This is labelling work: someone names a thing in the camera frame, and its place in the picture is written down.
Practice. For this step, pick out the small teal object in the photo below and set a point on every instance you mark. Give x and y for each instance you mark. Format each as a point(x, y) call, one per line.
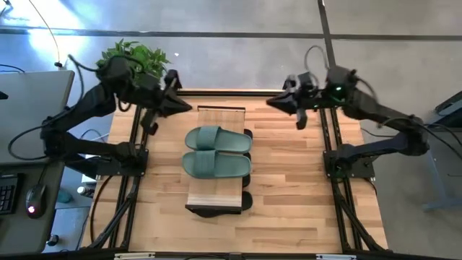
point(65, 196)

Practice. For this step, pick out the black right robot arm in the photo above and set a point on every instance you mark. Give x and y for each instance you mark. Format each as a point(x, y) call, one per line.
point(379, 112)

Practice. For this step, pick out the black computer mouse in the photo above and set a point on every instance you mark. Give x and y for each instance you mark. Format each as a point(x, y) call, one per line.
point(36, 198)

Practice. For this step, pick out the grey office desk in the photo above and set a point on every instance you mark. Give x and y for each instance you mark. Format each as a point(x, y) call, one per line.
point(32, 108)

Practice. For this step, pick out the silver metal bracket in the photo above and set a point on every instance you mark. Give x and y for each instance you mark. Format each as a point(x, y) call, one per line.
point(133, 256)
point(335, 256)

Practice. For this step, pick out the black computer keyboard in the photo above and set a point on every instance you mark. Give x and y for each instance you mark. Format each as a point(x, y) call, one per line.
point(7, 196)

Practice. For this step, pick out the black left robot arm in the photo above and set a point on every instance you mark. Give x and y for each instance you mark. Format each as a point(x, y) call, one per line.
point(90, 104)

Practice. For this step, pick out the green potted plant black pot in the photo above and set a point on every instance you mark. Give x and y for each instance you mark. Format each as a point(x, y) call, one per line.
point(148, 57)

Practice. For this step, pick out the wooden shelf with black frame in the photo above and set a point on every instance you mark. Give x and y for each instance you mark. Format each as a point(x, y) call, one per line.
point(214, 193)

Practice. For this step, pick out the round black desk foot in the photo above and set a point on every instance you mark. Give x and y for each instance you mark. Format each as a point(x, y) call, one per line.
point(52, 240)

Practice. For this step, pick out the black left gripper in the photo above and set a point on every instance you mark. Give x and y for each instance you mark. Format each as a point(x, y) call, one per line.
point(157, 104)

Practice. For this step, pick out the grey metal stand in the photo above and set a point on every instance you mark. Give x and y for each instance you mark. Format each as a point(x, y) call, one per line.
point(435, 173)

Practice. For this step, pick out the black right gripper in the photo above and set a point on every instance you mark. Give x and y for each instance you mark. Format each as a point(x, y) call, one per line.
point(310, 101)

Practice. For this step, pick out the green rubber slide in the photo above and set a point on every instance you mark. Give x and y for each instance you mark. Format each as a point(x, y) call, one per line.
point(227, 141)
point(227, 166)

